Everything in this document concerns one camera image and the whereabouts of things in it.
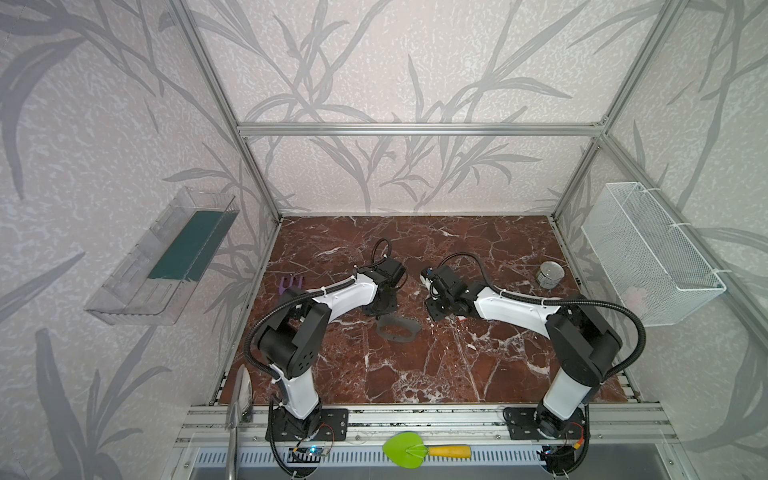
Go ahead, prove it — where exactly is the grey oval strap ring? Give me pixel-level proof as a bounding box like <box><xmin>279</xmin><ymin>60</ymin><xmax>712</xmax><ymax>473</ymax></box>
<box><xmin>375</xmin><ymin>314</ymin><xmax>423</xmax><ymax>344</ymax></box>

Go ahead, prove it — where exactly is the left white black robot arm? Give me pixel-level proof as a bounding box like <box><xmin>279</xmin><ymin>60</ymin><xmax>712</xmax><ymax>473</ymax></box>
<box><xmin>243</xmin><ymin>257</ymin><xmax>406</xmax><ymax>421</ymax></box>

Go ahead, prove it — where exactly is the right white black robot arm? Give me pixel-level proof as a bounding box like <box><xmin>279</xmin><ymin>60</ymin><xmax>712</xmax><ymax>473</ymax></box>
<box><xmin>420</xmin><ymin>265</ymin><xmax>623</xmax><ymax>438</ymax></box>

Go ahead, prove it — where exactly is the small grey metal cup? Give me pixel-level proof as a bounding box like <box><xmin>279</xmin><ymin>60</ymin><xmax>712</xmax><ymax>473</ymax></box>
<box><xmin>536</xmin><ymin>261</ymin><xmax>565</xmax><ymax>290</ymax></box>

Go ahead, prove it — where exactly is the purple pink toy rake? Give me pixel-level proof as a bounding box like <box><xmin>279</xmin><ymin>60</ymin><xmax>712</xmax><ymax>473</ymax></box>
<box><xmin>278</xmin><ymin>275</ymin><xmax>304</xmax><ymax>295</ymax></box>

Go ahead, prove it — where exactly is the green yellow toy shovel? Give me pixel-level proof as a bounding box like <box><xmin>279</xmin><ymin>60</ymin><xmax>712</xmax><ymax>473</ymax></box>
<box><xmin>382</xmin><ymin>432</ymin><xmax>472</xmax><ymax>469</ymax></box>

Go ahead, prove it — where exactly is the pink object in basket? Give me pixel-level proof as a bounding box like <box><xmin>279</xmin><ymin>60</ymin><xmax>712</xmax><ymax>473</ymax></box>
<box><xmin>621</xmin><ymin>286</ymin><xmax>650</xmax><ymax>317</ymax></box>

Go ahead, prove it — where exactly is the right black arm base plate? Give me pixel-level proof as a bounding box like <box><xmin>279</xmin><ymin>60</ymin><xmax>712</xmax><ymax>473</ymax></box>
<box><xmin>502</xmin><ymin>405</ymin><xmax>588</xmax><ymax>443</ymax></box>

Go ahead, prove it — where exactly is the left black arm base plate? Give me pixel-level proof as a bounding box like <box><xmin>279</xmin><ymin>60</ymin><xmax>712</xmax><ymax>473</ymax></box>
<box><xmin>265</xmin><ymin>406</ymin><xmax>349</xmax><ymax>442</ymax></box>

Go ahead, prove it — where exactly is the right black corrugated cable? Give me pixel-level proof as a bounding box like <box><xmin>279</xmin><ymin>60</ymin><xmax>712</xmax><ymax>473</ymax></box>
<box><xmin>437</xmin><ymin>251</ymin><xmax>647</xmax><ymax>380</ymax></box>

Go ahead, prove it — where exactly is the left circuit board with wires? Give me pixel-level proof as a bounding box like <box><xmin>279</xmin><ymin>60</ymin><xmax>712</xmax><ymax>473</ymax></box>
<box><xmin>287</xmin><ymin>423</ymin><xmax>335</xmax><ymax>464</ymax></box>

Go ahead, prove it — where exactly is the circuit board with wires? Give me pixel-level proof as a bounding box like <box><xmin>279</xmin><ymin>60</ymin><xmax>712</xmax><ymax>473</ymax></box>
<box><xmin>539</xmin><ymin>438</ymin><xmax>590</xmax><ymax>478</ymax></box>
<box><xmin>287</xmin><ymin>423</ymin><xmax>335</xmax><ymax>464</ymax></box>

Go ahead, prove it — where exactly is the right circuit board with wires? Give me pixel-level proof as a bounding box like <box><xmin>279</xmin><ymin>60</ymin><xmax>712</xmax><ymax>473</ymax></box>
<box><xmin>539</xmin><ymin>438</ymin><xmax>590</xmax><ymax>478</ymax></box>

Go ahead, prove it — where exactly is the white wire mesh basket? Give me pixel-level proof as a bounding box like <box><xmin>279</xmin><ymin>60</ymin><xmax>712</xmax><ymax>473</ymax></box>
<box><xmin>582</xmin><ymin>182</ymin><xmax>727</xmax><ymax>327</ymax></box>

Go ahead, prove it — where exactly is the aluminium front rail frame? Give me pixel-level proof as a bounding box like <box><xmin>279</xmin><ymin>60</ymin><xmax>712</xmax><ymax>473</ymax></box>
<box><xmin>174</xmin><ymin>403</ymin><xmax>680</xmax><ymax>448</ymax></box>

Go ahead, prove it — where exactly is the clear plastic wall shelf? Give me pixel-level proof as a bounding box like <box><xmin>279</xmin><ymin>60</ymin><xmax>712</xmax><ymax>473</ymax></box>
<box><xmin>85</xmin><ymin>187</ymin><xmax>240</xmax><ymax>326</ymax></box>

